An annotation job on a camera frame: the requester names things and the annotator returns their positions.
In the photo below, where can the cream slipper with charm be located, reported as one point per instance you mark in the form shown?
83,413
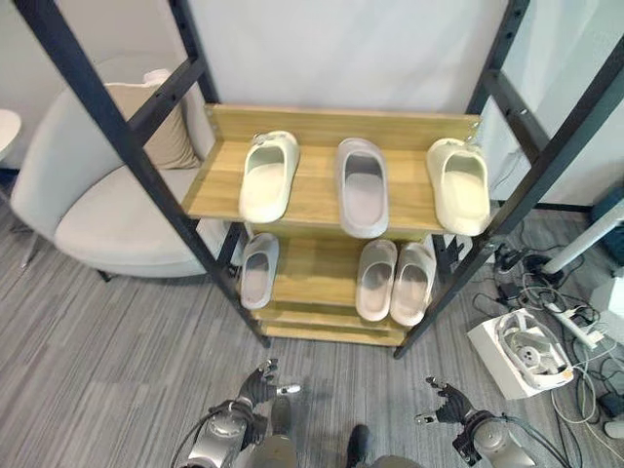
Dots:
463,200
265,192

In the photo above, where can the black power adapter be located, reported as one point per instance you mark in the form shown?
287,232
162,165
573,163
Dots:
509,288

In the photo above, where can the middle wooden shelf board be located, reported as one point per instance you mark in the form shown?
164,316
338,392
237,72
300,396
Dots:
317,273

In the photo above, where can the white VR headset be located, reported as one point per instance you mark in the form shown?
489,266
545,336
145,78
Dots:
529,353

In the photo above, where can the black metal rack frame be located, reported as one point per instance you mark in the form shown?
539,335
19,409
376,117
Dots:
146,163

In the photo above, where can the white power strip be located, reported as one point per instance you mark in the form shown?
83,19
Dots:
577,326

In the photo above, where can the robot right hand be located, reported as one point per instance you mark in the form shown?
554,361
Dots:
453,404

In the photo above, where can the beige cushion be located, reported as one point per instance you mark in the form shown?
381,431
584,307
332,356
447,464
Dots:
168,136

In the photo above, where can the white cardboard box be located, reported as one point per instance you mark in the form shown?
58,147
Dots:
492,361

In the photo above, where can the robot right leg and foot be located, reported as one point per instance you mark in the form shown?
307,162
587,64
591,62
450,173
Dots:
360,441

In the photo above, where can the robot left leg and foot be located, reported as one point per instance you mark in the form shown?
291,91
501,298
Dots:
281,419

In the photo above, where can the lowest wooden shelf board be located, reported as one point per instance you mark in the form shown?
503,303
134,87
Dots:
331,331

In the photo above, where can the robot leg and foot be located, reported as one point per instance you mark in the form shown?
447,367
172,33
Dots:
360,441
281,419

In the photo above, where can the large grey slipper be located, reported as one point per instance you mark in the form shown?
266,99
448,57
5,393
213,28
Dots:
363,205

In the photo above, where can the blue bin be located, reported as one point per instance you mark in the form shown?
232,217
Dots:
609,219

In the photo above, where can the white desk leg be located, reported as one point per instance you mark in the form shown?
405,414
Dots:
585,236

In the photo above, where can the small white device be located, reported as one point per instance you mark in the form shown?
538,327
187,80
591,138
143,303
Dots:
615,429

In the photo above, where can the white round side table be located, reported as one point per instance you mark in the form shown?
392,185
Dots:
7,131

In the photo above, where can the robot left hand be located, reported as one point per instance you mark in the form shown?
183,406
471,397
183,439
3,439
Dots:
258,387

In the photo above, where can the large wooden shelf board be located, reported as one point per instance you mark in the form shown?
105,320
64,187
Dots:
317,190

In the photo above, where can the small grey slipper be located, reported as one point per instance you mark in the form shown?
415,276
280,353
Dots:
374,287
410,292
257,283

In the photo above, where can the light grey armchair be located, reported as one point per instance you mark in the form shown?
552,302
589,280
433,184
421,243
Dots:
102,224

